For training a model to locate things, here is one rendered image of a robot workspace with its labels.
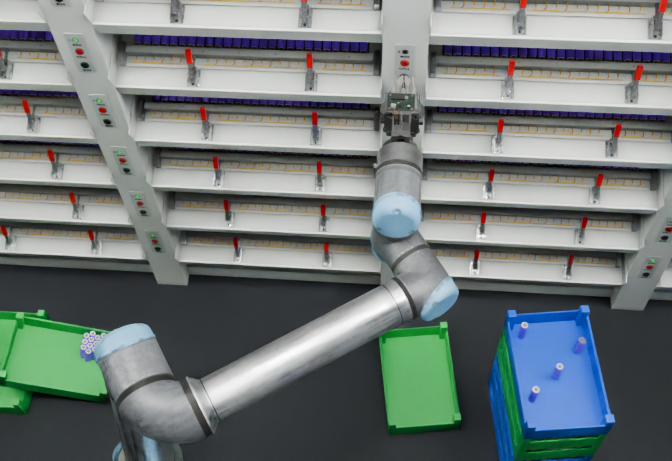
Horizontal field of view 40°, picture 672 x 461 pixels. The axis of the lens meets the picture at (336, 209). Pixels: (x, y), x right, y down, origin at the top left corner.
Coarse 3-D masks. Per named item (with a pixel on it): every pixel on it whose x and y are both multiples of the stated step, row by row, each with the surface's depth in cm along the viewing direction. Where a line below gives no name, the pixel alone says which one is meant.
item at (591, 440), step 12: (504, 336) 232; (504, 348) 232; (504, 360) 233; (516, 408) 222; (516, 420) 222; (516, 432) 223; (528, 444) 218; (540, 444) 218; (552, 444) 219; (564, 444) 219; (576, 444) 220; (588, 444) 220; (600, 444) 221
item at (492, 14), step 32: (448, 0) 185; (480, 0) 184; (512, 0) 183; (544, 0) 182; (576, 0) 182; (608, 0) 181; (640, 0) 181; (448, 32) 184; (480, 32) 184; (512, 32) 183; (544, 32) 183; (576, 32) 182; (608, 32) 182; (640, 32) 182
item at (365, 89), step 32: (160, 64) 207; (256, 64) 205; (288, 64) 205; (320, 64) 204; (352, 64) 204; (192, 96) 209; (224, 96) 208; (256, 96) 206; (288, 96) 205; (320, 96) 204; (352, 96) 202
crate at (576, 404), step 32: (512, 320) 225; (544, 320) 230; (576, 320) 229; (512, 352) 221; (544, 352) 226; (544, 384) 222; (576, 384) 221; (544, 416) 217; (576, 416) 217; (608, 416) 209
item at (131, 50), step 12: (132, 48) 205; (144, 48) 205; (156, 48) 205; (168, 48) 205; (180, 48) 205; (192, 48) 205; (204, 48) 204; (216, 48) 204; (228, 48) 204; (180, 60) 205; (216, 60) 205; (264, 60) 205; (276, 60) 205; (288, 60) 204; (300, 60) 204; (324, 60) 203; (336, 60) 202; (348, 60) 202; (360, 60) 201; (372, 60) 201
